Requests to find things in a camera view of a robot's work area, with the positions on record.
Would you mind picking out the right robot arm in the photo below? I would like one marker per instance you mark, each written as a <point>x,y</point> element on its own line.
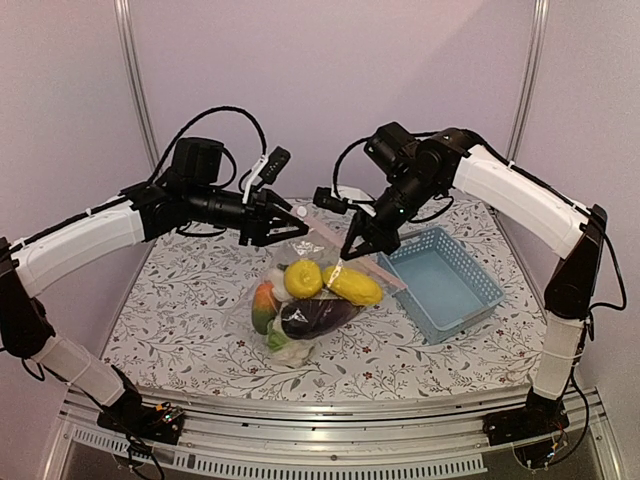
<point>572,231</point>

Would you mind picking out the floral patterned table mat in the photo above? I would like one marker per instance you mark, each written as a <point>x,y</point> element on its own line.
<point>170,333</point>

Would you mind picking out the aluminium corner post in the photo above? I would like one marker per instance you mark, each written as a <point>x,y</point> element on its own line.
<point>531,68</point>
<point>124,22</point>

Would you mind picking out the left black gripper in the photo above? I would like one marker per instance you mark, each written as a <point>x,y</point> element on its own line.
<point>257,227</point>

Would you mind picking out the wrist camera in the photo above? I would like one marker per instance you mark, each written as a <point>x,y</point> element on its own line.
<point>324,199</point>
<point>265,171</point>

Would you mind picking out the yellow fake bell pepper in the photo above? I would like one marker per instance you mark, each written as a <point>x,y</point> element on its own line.
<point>303,279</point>

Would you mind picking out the clear zip top bag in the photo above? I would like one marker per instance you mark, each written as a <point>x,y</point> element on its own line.
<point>322,246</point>

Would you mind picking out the aluminium rail frame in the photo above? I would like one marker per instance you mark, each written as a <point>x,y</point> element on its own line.
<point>426,438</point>

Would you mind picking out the left aluminium corner post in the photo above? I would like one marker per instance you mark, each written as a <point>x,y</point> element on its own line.
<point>124,22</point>

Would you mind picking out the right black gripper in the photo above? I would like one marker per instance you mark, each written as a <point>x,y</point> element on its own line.
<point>375,228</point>

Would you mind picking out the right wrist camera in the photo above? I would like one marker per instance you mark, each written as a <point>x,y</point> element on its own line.
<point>324,199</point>

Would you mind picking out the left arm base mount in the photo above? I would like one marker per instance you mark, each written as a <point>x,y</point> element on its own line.
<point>160,423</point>

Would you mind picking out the right aluminium corner post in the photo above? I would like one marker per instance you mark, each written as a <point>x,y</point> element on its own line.
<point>531,68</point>

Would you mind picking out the light blue plastic basket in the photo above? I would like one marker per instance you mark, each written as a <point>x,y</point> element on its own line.
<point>447,291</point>

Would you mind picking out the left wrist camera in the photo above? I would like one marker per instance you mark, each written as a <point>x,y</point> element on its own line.
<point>265,171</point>

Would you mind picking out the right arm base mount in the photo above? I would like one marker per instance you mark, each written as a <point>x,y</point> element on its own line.
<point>538,417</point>

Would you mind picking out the purple fake eggplant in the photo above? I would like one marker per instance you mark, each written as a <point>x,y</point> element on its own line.
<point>307,319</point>

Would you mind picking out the white fake cauliflower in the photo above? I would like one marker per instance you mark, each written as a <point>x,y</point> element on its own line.
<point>286,351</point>

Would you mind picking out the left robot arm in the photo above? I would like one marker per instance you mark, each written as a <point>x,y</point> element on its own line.
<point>138,214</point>

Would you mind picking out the orange green fake fruit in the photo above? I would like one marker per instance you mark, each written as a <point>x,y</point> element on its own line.
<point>264,307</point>

